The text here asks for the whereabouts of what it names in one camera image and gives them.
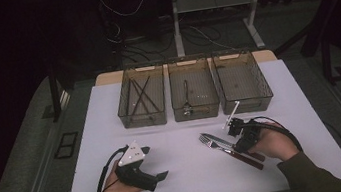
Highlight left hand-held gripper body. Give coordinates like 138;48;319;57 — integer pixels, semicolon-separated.
111;137;162;192

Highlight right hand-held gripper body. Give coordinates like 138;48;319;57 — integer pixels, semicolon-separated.
219;98;263;148

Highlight metal forks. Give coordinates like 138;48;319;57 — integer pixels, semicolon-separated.
200;125;267;171

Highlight black chopstick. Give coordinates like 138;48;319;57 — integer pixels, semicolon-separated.
128;78;145;117
127;80;140;117

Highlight metal spoon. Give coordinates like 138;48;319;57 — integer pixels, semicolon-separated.
178;78;194;117

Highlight translucent grey plastic bin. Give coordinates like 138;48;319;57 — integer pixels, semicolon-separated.
211;45;276;118
164;53;223;124
111;61;172;131

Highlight person's left hand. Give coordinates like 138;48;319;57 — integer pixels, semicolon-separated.
96;157;145;192

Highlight black metal stand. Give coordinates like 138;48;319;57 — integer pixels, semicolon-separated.
33;56;74;125
316;31;341;86

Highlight grey metal desk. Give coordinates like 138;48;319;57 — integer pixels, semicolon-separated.
157;0;321;63

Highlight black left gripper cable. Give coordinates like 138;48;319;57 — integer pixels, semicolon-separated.
89;144;135;192

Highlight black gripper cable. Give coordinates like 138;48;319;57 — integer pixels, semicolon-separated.
248;110;305;160
89;144;135;192

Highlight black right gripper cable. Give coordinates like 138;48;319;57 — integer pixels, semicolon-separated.
248;110;305;160

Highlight white floor cable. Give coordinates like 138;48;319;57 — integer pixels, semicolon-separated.
188;20;237;56

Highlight black floor cable bundle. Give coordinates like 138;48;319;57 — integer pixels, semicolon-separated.
108;24;177;68

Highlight white hanging cable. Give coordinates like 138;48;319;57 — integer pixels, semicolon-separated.
98;0;152;21

